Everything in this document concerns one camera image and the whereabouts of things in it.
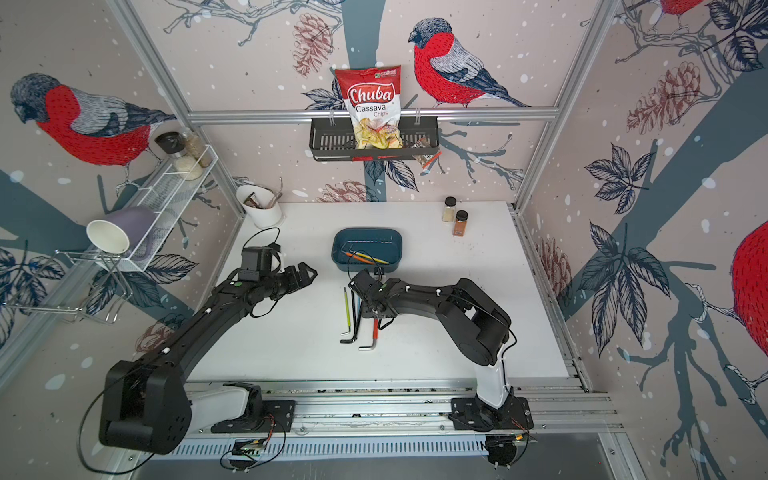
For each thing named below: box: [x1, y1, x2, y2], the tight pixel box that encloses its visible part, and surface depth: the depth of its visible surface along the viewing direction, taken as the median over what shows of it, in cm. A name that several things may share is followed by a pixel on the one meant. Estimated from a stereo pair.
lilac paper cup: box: [86, 207, 158, 255], surface depth 63 cm
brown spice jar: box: [453, 210, 469, 237], surface depth 109 cm
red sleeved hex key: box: [358, 318, 379, 351], surface depth 87 cm
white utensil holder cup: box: [236, 184, 282, 229], surface depth 113 cm
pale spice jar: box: [442, 196, 457, 223], surface depth 113 cm
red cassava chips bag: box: [335, 65, 403, 150], surface depth 83 cm
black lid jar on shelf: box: [154, 131, 203, 181], surface depth 84 cm
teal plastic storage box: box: [332, 228, 403, 272], surface depth 109 cm
